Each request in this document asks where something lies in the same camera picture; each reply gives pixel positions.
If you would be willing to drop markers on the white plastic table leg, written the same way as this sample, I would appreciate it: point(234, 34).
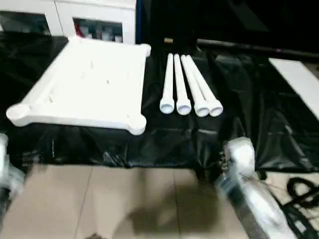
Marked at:
point(168, 79)
point(194, 84)
point(180, 84)
point(209, 97)

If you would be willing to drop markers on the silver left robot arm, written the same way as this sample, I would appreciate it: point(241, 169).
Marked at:
point(15, 184)

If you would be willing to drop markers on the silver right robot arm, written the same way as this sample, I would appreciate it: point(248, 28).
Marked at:
point(269, 211)

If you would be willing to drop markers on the black mat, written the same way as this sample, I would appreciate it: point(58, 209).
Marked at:
point(249, 99)

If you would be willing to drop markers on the white flat board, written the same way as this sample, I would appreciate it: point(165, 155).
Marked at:
point(296, 74)

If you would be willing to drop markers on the long black bar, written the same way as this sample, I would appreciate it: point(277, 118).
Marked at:
point(249, 44)

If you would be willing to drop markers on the small tan block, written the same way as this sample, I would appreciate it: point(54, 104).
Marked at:
point(169, 40)

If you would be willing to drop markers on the black backdrop cloth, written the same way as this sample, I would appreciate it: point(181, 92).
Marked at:
point(224, 17)

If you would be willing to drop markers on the white glass-door cabinet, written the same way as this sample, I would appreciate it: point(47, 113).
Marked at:
point(62, 17)

